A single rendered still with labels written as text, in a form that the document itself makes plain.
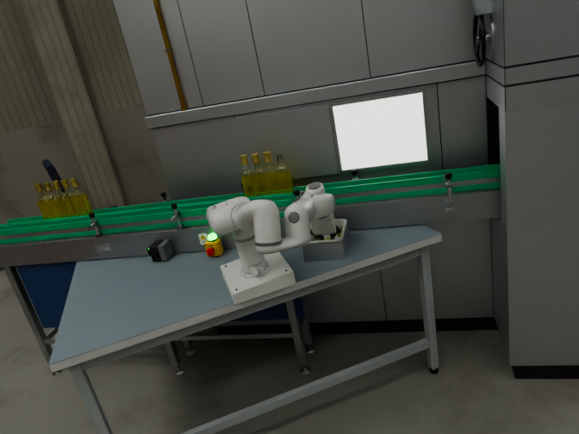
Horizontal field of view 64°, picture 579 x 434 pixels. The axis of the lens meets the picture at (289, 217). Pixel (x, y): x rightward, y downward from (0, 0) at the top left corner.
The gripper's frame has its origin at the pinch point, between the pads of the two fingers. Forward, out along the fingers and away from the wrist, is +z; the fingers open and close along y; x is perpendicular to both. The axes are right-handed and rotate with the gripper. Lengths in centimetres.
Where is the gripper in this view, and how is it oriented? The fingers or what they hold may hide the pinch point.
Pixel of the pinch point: (327, 240)
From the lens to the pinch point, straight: 199.7
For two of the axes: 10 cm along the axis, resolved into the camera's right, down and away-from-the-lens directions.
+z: 2.3, 7.8, 5.7
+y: -9.6, 0.8, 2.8
